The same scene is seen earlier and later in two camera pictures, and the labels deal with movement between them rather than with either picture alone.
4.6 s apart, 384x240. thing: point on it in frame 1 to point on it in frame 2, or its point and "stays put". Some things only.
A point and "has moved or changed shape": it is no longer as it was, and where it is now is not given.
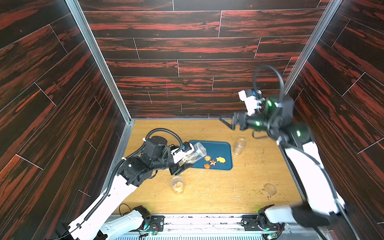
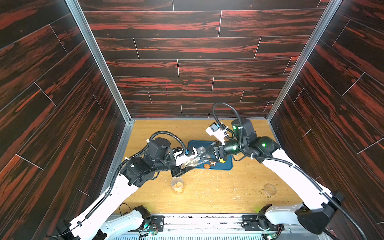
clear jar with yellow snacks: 177,183 stays put
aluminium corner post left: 101,59 stays put
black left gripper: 177,170 stays put
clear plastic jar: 200,152 has moved or changed shape
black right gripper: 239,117 to 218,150
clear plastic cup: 269,189 stays put
